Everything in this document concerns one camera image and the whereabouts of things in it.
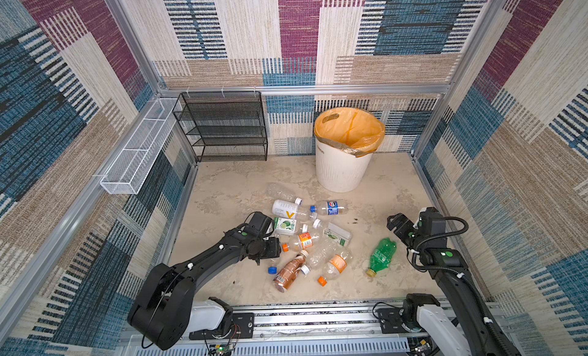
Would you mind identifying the clear bottle blue Pepsi label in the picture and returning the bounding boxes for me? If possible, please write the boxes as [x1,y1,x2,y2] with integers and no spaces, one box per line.
[309,200,349,216]

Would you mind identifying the clear bottle orange cap label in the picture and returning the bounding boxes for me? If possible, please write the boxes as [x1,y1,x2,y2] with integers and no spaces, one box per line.
[317,253,351,286]

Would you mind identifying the white bottle yellow V label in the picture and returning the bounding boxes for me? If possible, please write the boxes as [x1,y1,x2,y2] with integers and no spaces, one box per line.
[272,200,318,222]

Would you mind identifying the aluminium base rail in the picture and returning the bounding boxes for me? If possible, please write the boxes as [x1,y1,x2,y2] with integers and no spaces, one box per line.
[119,297,506,356]

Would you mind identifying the clear bottle white cap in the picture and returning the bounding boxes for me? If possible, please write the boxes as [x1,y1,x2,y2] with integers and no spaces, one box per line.
[306,243,353,272]

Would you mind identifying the white plastic trash bin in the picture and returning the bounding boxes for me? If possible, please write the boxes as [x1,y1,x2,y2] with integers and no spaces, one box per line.
[315,140,373,193]

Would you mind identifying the green plastic bottle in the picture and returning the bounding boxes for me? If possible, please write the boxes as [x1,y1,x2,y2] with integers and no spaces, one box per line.
[366,237,397,278]

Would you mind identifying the white wire mesh basket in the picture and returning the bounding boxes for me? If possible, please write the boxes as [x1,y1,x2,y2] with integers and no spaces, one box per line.
[100,98,176,195]

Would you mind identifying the brown tea bottle white cap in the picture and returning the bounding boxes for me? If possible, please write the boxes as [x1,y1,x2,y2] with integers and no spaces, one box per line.
[273,250,310,293]

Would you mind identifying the black wire mesh shelf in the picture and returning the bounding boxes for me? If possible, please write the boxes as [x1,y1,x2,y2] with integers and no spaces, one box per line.
[173,91,269,162]

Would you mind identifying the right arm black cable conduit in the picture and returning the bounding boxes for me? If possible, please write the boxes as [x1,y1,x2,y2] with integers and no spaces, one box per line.
[406,215,522,356]

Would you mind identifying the clear unlabelled plastic bottle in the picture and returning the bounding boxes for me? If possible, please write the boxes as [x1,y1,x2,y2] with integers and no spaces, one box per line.
[266,183,303,205]

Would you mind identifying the bottle with green white label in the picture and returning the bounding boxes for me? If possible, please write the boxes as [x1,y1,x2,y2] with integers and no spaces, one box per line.
[273,217,309,236]

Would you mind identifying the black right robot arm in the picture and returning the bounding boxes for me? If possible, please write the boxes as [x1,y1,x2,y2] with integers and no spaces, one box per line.
[372,207,520,355]

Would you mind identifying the square clear bottle green label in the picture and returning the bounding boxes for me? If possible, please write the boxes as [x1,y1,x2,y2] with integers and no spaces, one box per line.
[312,219,353,247]

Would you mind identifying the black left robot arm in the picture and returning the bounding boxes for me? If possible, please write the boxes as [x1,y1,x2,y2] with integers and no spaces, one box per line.
[127,211,281,351]

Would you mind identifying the orange bin liner bag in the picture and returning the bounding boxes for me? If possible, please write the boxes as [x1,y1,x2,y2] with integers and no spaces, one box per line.
[314,107,385,158]

